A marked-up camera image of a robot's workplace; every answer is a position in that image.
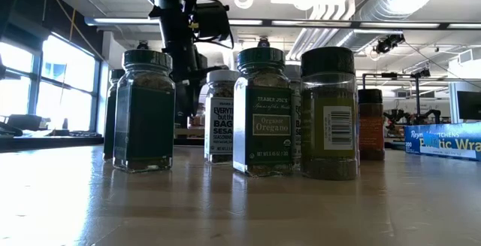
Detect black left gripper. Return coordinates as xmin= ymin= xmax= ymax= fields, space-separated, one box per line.
xmin=165 ymin=44 xmax=228 ymax=126

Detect cork lid saffron glass jar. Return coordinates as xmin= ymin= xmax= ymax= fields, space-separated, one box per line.
xmin=190 ymin=102 xmax=206 ymax=129

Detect everything bagel seasoning jar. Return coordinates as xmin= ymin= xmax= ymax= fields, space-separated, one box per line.
xmin=284 ymin=64 xmax=304 ymax=170
xmin=204 ymin=69 xmax=241 ymax=165

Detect green label spice jar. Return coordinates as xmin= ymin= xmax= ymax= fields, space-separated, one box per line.
xmin=112 ymin=49 xmax=176 ymax=174
xmin=102 ymin=68 xmax=118 ymax=161

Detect organic oregano spice jar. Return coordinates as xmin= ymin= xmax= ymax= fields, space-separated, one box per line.
xmin=232 ymin=47 xmax=295 ymax=178

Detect black lid yellow-green label jar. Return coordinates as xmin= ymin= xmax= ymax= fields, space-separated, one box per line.
xmin=300 ymin=46 xmax=359 ymax=181

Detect black lid orange label jar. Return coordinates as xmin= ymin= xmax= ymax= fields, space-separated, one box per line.
xmin=357 ymin=88 xmax=386 ymax=162

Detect dark window counter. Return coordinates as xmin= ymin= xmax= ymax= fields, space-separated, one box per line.
xmin=0 ymin=135 xmax=104 ymax=151

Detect black device on counter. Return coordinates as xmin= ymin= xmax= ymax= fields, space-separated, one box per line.
xmin=0 ymin=114 xmax=50 ymax=137

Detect long ceiling light bar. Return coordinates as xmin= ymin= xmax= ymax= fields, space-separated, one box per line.
xmin=84 ymin=17 xmax=481 ymax=30

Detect background black robot arms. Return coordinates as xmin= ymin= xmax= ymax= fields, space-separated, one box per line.
xmin=383 ymin=108 xmax=441 ymax=127

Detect blue plastic wrap box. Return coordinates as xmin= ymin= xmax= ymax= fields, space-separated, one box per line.
xmin=404 ymin=122 xmax=481 ymax=162

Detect black computer monitor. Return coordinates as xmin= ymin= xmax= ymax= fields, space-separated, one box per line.
xmin=456 ymin=90 xmax=481 ymax=121

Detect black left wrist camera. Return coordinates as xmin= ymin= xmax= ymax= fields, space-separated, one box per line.
xmin=193 ymin=2 xmax=232 ymax=44

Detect large window with dark frame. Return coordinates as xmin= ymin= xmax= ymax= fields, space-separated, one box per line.
xmin=0 ymin=31 xmax=103 ymax=134

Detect silver ventilation duct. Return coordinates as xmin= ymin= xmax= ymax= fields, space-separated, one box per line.
xmin=326 ymin=0 xmax=444 ymax=53

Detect black ceiling mounted camera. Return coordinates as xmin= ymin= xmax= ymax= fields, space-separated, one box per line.
xmin=374 ymin=33 xmax=406 ymax=55

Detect black metal stand frame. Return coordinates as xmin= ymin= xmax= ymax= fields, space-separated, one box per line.
xmin=362 ymin=68 xmax=431 ymax=125

